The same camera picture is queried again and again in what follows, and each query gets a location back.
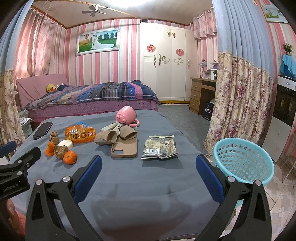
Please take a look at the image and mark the ceiling fan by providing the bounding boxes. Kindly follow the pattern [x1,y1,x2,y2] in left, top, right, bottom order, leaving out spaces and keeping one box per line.
[81,5,108,17]

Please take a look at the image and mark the water dispenser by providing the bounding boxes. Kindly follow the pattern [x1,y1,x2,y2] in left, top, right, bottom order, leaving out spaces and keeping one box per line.
[262,75,295,162]

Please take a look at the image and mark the grey table cloth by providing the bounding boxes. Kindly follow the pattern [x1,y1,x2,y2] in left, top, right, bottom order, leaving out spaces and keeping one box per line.
[28,110,219,240]

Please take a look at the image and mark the floral divider curtain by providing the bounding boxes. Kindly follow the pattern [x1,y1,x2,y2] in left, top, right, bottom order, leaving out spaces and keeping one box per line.
[204,1,274,154]

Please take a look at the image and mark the left floral curtain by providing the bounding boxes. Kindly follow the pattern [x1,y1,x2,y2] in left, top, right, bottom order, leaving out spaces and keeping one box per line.
[1,1,33,147]

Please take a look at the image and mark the pink window curtain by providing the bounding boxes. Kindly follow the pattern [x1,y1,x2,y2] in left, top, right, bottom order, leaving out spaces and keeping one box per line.
[14,8,57,80]

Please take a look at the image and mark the yellow duck plush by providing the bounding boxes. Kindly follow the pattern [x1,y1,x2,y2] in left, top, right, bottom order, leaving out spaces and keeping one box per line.
[46,83,57,93]

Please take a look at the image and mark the silver snack packet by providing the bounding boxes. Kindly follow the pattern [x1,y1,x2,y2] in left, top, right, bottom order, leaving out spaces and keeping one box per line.
[142,135,179,160]

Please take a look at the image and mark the person left hand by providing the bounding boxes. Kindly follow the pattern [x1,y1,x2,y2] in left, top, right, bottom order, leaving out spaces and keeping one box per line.
[6,199,26,236]

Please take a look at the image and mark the beige drawstring pouch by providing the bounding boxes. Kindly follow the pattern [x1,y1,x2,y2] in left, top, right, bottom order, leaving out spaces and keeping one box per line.
[100,122,122,133]

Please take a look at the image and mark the blue cloth cover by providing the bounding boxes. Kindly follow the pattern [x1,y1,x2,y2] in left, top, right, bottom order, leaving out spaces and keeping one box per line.
[280,54,296,79]

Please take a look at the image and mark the white wardrobe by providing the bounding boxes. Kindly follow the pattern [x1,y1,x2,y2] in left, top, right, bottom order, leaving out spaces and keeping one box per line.
[140,23,198,101]

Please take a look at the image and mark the orange peel piece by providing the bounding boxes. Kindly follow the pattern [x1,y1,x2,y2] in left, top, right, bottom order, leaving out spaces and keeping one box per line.
[45,142,55,156]

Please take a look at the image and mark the tan phone case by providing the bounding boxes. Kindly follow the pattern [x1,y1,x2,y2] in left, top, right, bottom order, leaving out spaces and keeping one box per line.
[110,137,137,158]

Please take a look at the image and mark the orange snack bag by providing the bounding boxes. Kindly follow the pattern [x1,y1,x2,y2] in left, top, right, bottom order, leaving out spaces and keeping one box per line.
[65,124,96,144]

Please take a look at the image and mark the black smartphone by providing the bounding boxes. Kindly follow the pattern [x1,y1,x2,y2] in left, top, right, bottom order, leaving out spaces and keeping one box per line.
[33,121,53,140]

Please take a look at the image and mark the orange tangerine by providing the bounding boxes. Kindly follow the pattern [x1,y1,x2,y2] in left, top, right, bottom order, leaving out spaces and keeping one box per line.
[62,151,77,165]

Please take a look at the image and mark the small brown paper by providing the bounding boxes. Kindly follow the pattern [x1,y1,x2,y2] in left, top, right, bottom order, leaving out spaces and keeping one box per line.
[54,145,69,159]

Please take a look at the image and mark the black box under desk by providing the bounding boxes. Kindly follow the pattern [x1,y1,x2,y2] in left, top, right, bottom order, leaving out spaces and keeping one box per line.
[202,102,214,121]

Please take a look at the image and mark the white round bun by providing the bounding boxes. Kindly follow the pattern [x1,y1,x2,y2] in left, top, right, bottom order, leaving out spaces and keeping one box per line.
[58,140,74,151]

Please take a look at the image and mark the blue plastic wrapper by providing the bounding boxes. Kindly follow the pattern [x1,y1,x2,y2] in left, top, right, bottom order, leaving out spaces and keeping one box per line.
[75,121,89,128]

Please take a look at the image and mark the pink pig mug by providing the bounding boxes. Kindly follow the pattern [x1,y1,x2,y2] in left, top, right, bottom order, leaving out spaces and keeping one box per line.
[115,106,140,128]

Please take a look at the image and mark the framed wedding photo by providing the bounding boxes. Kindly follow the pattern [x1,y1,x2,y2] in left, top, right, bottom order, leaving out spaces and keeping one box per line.
[75,28,120,56]

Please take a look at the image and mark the wooden desk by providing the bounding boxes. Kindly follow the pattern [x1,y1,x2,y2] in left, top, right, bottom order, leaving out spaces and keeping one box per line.
[189,77,216,115]

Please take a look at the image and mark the bed with plaid quilt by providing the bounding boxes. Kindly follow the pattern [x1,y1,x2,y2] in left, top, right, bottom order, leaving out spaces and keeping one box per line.
[16,74,160,123]

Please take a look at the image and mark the small potted plant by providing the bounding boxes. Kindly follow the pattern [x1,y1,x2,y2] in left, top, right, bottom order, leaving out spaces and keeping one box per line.
[282,42,293,56]

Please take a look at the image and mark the turquoise plastic laundry basket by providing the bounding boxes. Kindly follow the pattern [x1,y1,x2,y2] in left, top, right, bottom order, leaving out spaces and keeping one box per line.
[212,138,275,209]

